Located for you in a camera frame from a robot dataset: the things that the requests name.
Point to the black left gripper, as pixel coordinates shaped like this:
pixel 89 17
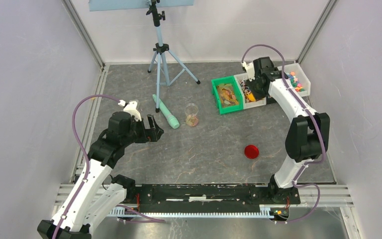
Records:
pixel 149 135

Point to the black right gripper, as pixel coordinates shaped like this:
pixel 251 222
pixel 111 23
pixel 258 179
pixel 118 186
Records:
pixel 257 96

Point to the yellow plastic scoop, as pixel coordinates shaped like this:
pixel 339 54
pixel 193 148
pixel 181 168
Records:
pixel 250 97

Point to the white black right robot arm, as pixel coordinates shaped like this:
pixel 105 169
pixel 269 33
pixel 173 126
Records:
pixel 308 133

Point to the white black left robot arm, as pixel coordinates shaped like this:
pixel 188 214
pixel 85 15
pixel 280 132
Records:
pixel 81 213

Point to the white bin with colourful candies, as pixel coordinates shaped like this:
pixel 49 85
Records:
pixel 298 79

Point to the white bin with lollipops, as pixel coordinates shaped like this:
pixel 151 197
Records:
pixel 244 89

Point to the mint green tube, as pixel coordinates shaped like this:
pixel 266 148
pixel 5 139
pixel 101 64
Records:
pixel 171 119

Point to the green plastic candy bin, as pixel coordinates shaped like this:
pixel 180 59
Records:
pixel 227 94

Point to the clear plastic jar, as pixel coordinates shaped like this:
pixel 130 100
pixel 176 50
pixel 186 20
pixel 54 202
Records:
pixel 191 111

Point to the light blue tripod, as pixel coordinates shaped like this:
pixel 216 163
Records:
pixel 159 56

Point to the red jar lid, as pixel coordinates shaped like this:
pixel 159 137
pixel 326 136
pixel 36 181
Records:
pixel 251 151

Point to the light blue board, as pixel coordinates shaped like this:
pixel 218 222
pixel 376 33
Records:
pixel 104 5

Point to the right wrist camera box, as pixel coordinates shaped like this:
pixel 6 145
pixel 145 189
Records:
pixel 249 69

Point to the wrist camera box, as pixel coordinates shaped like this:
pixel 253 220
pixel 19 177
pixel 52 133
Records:
pixel 249 69
pixel 131 107

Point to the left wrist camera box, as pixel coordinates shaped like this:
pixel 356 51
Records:
pixel 131 107

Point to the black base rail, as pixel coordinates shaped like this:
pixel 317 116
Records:
pixel 208 199

